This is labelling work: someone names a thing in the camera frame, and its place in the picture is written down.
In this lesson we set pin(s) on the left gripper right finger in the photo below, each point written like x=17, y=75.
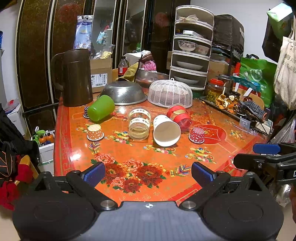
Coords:
x=212, y=184

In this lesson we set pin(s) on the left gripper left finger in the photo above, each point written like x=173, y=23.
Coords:
x=84, y=183

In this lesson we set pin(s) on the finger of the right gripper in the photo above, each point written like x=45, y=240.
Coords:
x=269, y=149

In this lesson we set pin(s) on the green plastic cup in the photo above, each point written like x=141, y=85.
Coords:
x=101, y=108

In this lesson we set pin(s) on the white paper cup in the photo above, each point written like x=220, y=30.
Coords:
x=166, y=132

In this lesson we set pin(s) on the white foam box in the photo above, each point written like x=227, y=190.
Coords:
x=45, y=141

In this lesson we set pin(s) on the red polka dot cupcake liner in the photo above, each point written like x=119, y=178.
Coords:
x=197, y=135

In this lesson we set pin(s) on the orange polka dot cupcake liner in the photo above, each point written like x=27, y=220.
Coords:
x=94, y=132

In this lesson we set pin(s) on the black tray of dried peels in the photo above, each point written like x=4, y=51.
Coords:
x=237, y=109

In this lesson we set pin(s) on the beige canvas tote bag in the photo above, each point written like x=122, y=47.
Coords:
x=284, y=79

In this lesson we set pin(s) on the purple polka dot cupcake liner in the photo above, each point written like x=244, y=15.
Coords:
x=85, y=115

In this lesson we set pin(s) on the green shopping bag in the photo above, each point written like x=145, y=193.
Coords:
x=262, y=72

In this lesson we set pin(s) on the red plastic jar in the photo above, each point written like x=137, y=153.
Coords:
x=179, y=115

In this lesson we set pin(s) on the red lid pickle jar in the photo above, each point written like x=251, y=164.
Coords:
x=214, y=89

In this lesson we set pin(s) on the clear plastic jar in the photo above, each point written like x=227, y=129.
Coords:
x=139, y=122

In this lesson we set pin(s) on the steel colander bowl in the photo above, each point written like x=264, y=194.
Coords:
x=124, y=93

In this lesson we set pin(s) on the white mesh food cover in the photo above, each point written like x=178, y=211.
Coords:
x=166, y=93

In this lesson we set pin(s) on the dark brown pitcher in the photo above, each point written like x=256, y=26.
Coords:
x=71, y=74

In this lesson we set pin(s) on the cardboard box with label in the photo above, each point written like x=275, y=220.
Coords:
x=101, y=73

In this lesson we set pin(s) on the large steel basin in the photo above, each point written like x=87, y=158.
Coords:
x=146, y=78

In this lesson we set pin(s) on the black bag on shelf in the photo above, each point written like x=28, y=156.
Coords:
x=228, y=34

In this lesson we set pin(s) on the red label soda bottle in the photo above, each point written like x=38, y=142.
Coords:
x=122, y=67

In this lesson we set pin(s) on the white tiered dish rack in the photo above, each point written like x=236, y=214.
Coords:
x=192, y=45

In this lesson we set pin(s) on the blue white snack bag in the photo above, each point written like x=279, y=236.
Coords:
x=83, y=32

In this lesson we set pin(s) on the dark wooden wardrobe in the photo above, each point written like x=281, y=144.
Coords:
x=47, y=28

